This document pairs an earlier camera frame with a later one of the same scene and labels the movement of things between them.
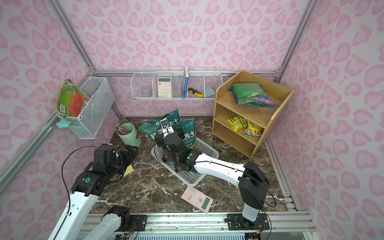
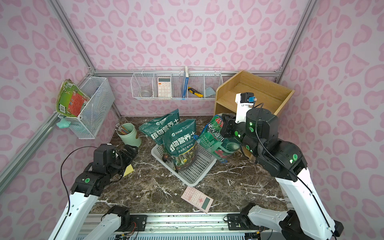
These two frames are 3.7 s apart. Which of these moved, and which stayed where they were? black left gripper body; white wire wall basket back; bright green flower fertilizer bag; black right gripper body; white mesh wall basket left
Moved: black right gripper body; bright green flower fertilizer bag
Stayed: white mesh wall basket left; white wire wall basket back; black left gripper body
